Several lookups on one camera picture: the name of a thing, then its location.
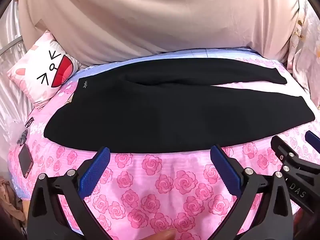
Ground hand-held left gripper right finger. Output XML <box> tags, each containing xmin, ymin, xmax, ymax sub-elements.
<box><xmin>207</xmin><ymin>145</ymin><xmax>294</xmax><ymax>240</ymax></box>

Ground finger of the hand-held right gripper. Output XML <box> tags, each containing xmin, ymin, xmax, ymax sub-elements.
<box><xmin>271</xmin><ymin>135</ymin><xmax>300</xmax><ymax>167</ymax></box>
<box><xmin>305</xmin><ymin>130</ymin><xmax>320</xmax><ymax>153</ymax></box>

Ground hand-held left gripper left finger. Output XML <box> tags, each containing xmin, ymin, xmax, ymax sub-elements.
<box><xmin>27</xmin><ymin>147</ymin><xmax>118</xmax><ymax>240</ymax></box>

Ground black pants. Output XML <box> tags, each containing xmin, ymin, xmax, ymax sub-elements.
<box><xmin>44</xmin><ymin>58</ymin><xmax>315</xmax><ymax>154</ymax></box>

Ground person's left hand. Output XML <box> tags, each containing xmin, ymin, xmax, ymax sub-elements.
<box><xmin>147</xmin><ymin>230</ymin><xmax>177</xmax><ymax>240</ymax></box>

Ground pink rose print bed sheet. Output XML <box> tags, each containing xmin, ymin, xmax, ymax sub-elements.
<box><xmin>7</xmin><ymin>47</ymin><xmax>320</xmax><ymax>240</ymax></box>

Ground dark smartphone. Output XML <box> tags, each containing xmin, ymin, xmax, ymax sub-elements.
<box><xmin>18</xmin><ymin>144</ymin><xmax>34</xmax><ymax>179</ymax></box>

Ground black lace cloth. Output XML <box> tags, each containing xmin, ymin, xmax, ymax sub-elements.
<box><xmin>16</xmin><ymin>129</ymin><xmax>29</xmax><ymax>146</ymax></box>

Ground pale floral curtain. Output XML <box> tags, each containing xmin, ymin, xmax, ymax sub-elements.
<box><xmin>286</xmin><ymin>0</ymin><xmax>320</xmax><ymax>110</ymax></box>

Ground brown crumpled cloth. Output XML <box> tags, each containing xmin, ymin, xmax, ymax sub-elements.
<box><xmin>0</xmin><ymin>176</ymin><xmax>27</xmax><ymax>230</ymax></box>

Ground white satin curtain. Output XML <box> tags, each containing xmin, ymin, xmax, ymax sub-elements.
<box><xmin>0</xmin><ymin>0</ymin><xmax>35</xmax><ymax>155</ymax></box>

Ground cat face pillow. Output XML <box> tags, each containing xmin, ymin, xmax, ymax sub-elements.
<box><xmin>7</xmin><ymin>30</ymin><xmax>82</xmax><ymax>109</ymax></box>

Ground beige cloth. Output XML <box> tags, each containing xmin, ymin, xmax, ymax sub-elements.
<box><xmin>19</xmin><ymin>0</ymin><xmax>301</xmax><ymax>67</ymax></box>

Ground grey metal rail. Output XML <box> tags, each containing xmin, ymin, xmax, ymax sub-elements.
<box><xmin>0</xmin><ymin>39</ymin><xmax>23</xmax><ymax>56</ymax></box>

